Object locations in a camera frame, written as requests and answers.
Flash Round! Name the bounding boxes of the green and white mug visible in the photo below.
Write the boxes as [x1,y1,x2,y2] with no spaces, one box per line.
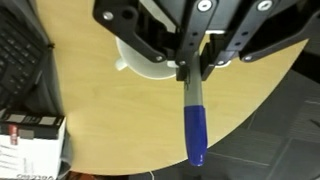
[114,31,234,81]

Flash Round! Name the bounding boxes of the blue capped grey marker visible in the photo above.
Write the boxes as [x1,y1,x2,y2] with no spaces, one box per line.
[182,49,209,168]

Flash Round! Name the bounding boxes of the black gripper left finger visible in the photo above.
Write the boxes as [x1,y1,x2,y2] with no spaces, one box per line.
[92,0,215,82]

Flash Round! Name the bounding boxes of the black computer keyboard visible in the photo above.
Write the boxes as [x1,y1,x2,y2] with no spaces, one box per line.
[0,5,52,111]

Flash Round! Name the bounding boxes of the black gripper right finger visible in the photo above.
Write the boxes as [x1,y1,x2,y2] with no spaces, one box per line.
[199,0,320,82]

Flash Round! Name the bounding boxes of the white and black cardboard box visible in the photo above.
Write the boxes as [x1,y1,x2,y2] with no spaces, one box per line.
[0,107,68,180]

